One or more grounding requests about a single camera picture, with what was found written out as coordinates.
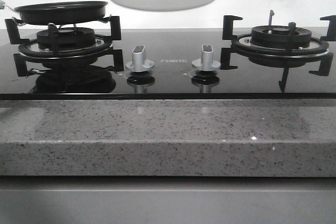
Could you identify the black frying pan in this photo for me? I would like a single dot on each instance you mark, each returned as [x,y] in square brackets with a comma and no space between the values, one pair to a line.
[62,13]

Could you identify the black right gas burner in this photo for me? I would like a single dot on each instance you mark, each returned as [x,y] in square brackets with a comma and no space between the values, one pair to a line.
[277,36]

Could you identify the black gas burner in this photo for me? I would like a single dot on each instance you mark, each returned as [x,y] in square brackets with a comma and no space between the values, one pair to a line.
[68,38]
[277,36]

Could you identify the silver right stove knob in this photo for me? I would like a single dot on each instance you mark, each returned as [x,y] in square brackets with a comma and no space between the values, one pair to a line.
[206,62]

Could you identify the silver stove knob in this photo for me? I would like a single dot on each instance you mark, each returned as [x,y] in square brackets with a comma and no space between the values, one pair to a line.
[139,62]
[206,62]

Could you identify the black glass gas cooktop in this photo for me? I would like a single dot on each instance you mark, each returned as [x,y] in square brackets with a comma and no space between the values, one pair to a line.
[173,76]

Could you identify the black right pan support grate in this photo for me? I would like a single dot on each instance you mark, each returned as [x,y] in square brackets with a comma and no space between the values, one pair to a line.
[284,58]

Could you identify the black pan support grate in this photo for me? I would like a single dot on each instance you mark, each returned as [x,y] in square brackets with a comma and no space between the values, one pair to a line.
[55,58]
[284,58]

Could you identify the silver left stove knob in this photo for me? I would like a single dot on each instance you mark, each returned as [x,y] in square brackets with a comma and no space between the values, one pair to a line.
[139,62]

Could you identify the black left gas burner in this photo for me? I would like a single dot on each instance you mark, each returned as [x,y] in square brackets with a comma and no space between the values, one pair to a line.
[68,38]

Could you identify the black left pan support grate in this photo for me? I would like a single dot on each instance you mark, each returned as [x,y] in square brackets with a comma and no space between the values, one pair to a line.
[55,58]

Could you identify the grey cabinet drawer front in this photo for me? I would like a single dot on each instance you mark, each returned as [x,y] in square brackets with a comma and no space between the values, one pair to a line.
[166,200]

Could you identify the chrome wire pan stand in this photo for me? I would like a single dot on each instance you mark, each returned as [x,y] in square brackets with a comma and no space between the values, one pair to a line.
[20,22]

